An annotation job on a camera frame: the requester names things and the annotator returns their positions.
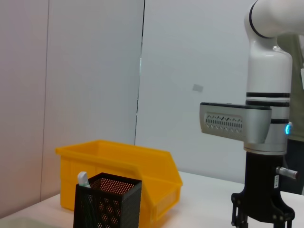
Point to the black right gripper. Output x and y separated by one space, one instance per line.
261 190

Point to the green pen white cap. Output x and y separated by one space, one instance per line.
83 179

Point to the black mesh pen holder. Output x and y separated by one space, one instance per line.
133 206

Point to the yellow plastic storage bin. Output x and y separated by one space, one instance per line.
118 166

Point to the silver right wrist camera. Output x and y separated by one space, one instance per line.
237 121

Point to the grey wall sticker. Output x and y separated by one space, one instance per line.
198 88

